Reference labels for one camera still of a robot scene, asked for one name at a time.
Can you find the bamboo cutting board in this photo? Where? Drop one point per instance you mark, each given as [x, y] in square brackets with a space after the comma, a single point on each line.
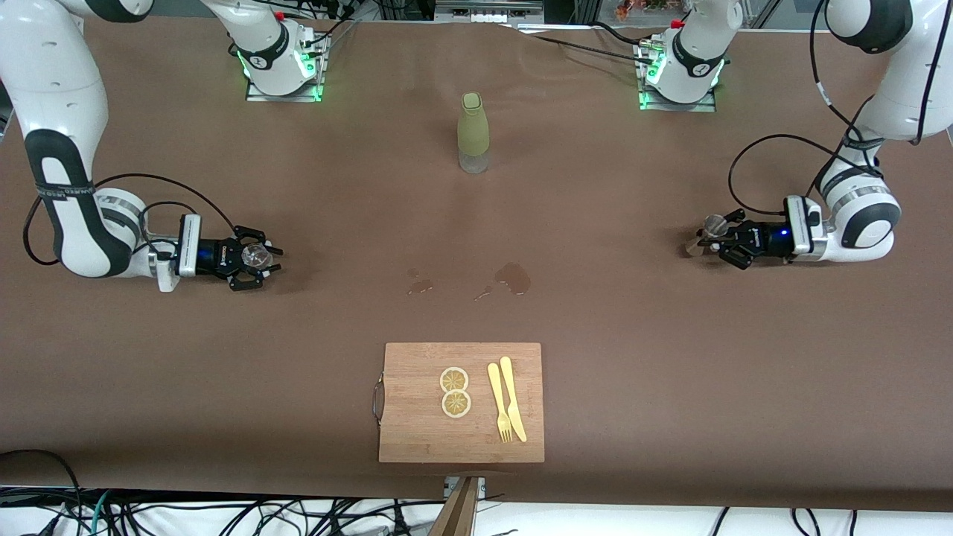
[417, 417]

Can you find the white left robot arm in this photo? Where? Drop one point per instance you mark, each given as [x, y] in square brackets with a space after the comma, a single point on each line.
[904, 89]

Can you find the yellow plastic fork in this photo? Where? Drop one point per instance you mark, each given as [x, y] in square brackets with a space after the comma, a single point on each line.
[497, 394]

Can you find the grey power strip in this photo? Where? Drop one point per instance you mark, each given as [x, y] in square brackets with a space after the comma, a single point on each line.
[488, 9]

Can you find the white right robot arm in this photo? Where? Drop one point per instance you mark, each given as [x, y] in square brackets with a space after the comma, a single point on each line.
[52, 97]

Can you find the wooden post with bracket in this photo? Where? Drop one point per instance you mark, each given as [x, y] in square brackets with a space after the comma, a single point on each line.
[458, 514]

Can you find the steel double jigger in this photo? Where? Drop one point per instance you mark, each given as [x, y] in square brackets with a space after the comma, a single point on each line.
[713, 225]

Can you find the yellow plastic knife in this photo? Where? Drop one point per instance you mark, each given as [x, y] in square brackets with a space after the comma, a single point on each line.
[514, 409]

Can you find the clear glass cup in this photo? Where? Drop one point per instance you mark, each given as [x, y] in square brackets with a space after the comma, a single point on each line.
[257, 256]

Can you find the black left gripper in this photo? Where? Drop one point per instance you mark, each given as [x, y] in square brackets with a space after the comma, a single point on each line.
[761, 240]

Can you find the green sleeved glass bottle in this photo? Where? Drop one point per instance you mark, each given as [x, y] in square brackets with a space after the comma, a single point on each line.
[473, 130]

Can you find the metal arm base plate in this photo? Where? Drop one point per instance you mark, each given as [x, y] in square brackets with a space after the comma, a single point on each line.
[313, 89]
[707, 106]

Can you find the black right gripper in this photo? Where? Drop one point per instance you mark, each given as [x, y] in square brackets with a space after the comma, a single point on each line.
[216, 257]

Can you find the lemon slice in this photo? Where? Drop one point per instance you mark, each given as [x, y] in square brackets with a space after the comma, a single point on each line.
[454, 380]
[456, 403]

